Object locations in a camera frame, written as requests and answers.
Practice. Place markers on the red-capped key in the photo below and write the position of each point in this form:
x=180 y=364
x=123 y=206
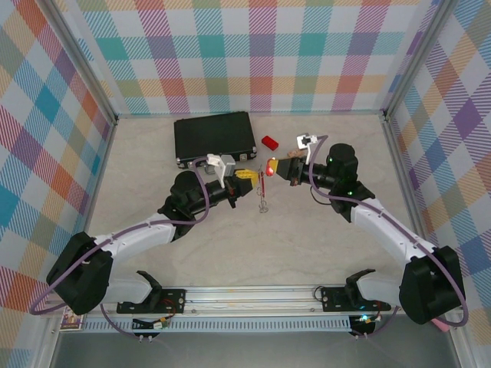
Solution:
x=271 y=170

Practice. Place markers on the metal keyring band red sleeve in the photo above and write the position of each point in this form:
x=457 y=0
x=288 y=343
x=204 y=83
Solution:
x=262 y=180

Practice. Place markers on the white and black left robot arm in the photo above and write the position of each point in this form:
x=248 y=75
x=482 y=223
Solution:
x=134 y=237

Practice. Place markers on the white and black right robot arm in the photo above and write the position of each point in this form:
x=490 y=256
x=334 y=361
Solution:
x=383 y=230

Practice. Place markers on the red rectangular block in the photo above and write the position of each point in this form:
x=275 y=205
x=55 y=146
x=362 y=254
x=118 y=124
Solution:
x=270 y=142

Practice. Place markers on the grey metal shelf panel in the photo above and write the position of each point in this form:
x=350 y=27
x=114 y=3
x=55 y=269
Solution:
x=249 y=350

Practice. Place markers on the small card with picture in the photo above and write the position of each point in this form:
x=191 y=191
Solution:
x=73 y=324

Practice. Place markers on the pink microphone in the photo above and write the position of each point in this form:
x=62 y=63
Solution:
x=443 y=326

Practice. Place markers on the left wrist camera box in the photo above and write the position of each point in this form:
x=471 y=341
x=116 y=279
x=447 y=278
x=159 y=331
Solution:
x=222 y=165

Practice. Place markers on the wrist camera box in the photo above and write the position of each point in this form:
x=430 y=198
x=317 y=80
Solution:
x=222 y=165
x=307 y=141

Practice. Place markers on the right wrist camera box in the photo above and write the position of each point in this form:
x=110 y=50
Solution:
x=307 y=141

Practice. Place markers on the aluminium back rail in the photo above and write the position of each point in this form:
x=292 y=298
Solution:
x=307 y=113

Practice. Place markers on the aluminium side rail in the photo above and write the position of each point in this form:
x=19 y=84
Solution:
x=104 y=161
x=403 y=172

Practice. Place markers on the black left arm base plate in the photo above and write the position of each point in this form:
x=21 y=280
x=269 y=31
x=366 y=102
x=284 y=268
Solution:
x=174 y=301

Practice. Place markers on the aluminium mounting rail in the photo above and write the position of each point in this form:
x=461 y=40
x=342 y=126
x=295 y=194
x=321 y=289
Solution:
x=249 y=303

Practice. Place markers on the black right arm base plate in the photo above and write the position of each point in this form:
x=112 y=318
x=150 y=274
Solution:
x=333 y=299

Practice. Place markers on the aluminium frame post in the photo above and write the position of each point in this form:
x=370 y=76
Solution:
x=84 y=63
x=417 y=57

